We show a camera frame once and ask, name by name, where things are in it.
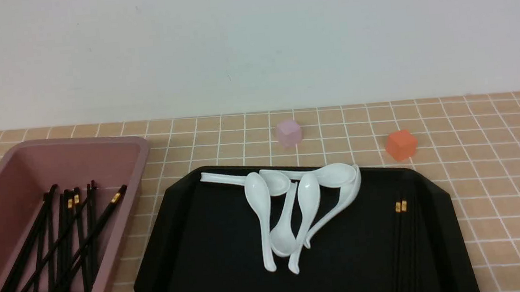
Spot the orange cube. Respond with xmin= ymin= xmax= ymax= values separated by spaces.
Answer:
xmin=385 ymin=129 xmax=419 ymax=162

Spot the black chopstick right bin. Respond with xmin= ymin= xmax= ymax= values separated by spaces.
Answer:
xmin=82 ymin=180 xmax=106 ymax=286

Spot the black plastic tray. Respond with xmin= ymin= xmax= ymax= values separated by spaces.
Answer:
xmin=134 ymin=165 xmax=481 ymax=292

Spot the white spoon far right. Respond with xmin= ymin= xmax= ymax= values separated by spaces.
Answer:
xmin=304 ymin=164 xmax=362 ymax=249

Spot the black chopstick leftmost bin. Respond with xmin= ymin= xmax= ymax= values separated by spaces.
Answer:
xmin=0 ymin=184 xmax=58 ymax=292

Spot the white spoon far left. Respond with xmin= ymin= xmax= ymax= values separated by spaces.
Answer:
xmin=244 ymin=172 xmax=277 ymax=273

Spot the pink translucent cube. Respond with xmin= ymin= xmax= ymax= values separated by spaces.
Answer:
xmin=276 ymin=119 xmax=303 ymax=148

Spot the white spoon centre right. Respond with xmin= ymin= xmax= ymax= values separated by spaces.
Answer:
xmin=288 ymin=173 xmax=321 ymax=275

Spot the white spoon bowl down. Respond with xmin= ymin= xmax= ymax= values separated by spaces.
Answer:
xmin=269 ymin=182 xmax=297 ymax=257

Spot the black chopstick gold band bin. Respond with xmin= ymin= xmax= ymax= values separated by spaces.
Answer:
xmin=23 ymin=185 xmax=137 ymax=292

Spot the pink plastic bin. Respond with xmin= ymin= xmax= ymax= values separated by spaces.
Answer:
xmin=0 ymin=136 xmax=149 ymax=292

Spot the white spoon top right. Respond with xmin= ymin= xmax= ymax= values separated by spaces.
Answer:
xmin=259 ymin=163 xmax=356 ymax=188

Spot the black chopstick centre bin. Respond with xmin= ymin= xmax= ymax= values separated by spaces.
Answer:
xmin=73 ymin=187 xmax=90 ymax=292

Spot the white spoon long handle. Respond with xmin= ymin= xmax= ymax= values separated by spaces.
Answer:
xmin=200 ymin=165 xmax=293 ymax=203

